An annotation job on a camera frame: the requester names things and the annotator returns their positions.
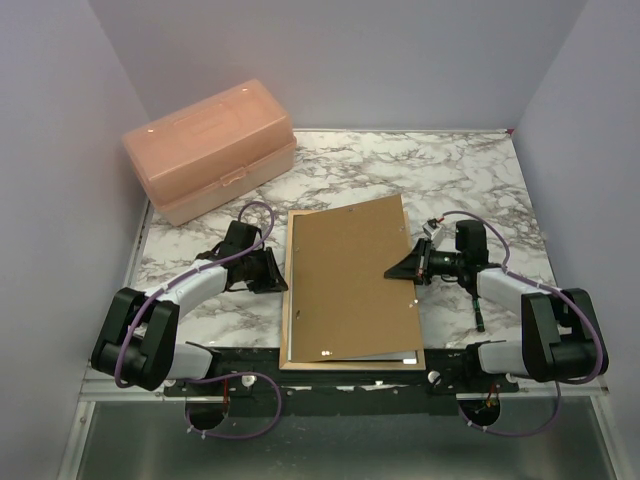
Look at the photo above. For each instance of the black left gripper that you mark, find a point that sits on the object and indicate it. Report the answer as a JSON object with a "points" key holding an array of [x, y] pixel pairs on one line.
{"points": [[272, 280]]}

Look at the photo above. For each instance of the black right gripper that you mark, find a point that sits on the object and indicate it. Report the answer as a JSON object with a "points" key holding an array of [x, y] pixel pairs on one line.
{"points": [[415, 266]]}

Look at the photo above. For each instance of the brown backing board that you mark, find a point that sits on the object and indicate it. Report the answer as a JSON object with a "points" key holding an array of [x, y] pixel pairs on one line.
{"points": [[342, 305]]}

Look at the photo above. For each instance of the blue wooden picture frame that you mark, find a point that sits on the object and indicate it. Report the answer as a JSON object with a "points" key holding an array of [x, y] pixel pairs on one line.
{"points": [[285, 364]]}

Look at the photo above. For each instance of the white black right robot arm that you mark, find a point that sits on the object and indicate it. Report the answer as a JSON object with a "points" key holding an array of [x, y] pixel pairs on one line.
{"points": [[560, 336]]}

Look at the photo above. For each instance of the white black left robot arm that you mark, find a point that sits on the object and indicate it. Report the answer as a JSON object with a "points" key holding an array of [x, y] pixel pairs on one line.
{"points": [[137, 344]]}

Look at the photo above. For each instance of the green black screwdriver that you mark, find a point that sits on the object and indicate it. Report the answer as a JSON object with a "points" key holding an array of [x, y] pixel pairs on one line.
{"points": [[479, 320]]}

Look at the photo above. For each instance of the pink plastic storage box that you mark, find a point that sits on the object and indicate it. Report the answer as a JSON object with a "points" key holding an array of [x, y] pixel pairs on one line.
{"points": [[205, 155]]}

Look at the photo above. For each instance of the aluminium front rail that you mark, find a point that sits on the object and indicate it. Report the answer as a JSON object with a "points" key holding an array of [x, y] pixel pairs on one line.
{"points": [[99, 387]]}

